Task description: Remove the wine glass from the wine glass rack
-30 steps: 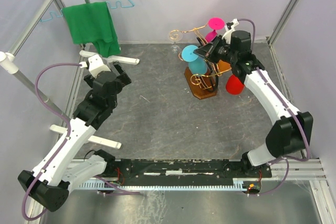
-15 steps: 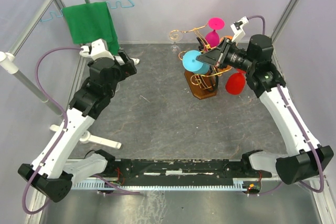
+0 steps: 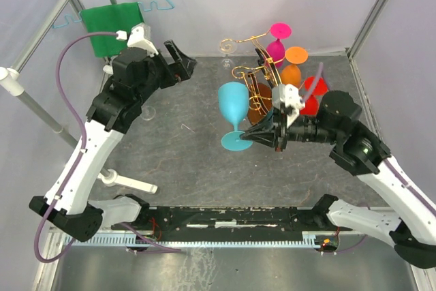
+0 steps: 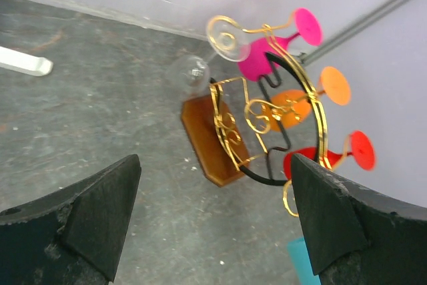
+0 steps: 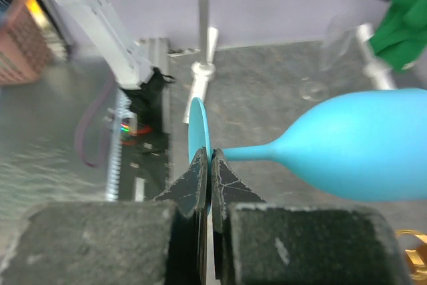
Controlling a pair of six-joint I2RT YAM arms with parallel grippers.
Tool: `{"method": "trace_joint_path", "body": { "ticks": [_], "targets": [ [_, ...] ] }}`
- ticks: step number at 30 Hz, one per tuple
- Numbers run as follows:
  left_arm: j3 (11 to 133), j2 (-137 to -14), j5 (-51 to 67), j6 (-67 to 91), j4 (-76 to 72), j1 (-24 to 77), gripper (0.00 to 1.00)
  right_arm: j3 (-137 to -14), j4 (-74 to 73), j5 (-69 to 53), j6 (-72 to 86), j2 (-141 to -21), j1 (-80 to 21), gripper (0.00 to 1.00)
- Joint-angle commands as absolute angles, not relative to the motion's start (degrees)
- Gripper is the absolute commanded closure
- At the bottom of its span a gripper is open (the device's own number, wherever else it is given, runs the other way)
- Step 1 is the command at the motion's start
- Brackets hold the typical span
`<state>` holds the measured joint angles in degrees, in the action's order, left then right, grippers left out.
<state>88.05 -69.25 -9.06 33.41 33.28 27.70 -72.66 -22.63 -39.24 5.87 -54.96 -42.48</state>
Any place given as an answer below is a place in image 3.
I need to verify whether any orange plastic wine glass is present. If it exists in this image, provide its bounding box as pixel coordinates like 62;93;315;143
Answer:
280;46;309;89

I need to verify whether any light blue cable duct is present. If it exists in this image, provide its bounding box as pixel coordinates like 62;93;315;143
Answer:
74;232;337;249

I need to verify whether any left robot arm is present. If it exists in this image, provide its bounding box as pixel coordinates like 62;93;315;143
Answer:
29;41;198;242

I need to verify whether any small clear glass at back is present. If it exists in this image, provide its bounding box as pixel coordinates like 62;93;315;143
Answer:
219;39;237;71

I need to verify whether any clear wine glass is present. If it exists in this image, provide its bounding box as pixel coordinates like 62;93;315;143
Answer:
140;105;156;121

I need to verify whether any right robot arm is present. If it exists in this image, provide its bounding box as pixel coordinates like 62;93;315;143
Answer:
221;48;435;269

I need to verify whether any red plastic wine glass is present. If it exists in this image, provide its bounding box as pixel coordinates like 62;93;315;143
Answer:
299;76;329;116

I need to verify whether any white clothes rack stand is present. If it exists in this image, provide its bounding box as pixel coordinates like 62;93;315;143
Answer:
0;0;159;194

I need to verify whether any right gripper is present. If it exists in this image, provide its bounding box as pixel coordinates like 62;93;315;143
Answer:
239;103;339;151

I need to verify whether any blue plastic wine glass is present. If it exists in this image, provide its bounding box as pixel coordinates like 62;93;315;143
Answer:
218;82;253;151

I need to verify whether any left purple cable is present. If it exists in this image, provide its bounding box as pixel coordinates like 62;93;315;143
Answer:
35;31;183;264

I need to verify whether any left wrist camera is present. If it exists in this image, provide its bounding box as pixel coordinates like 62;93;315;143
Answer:
116;22;159;57

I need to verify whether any gold wire wine glass rack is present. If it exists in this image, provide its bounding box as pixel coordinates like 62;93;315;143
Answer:
231;29;282;125

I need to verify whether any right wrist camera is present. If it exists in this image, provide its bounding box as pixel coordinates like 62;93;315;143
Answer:
272;84;305;128

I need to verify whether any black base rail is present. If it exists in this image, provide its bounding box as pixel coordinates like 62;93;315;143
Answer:
130;206;349;243

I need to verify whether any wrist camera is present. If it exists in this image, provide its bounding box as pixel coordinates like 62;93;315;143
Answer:
116;22;159;57
272;84;305;128

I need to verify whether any green cloth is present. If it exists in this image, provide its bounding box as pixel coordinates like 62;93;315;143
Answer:
81;2;144;58

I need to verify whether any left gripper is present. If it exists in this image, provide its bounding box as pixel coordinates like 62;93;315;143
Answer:
135;40;197;104

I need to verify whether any pink plastic wine glass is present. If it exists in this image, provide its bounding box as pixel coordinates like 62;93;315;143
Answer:
266;22;292;68

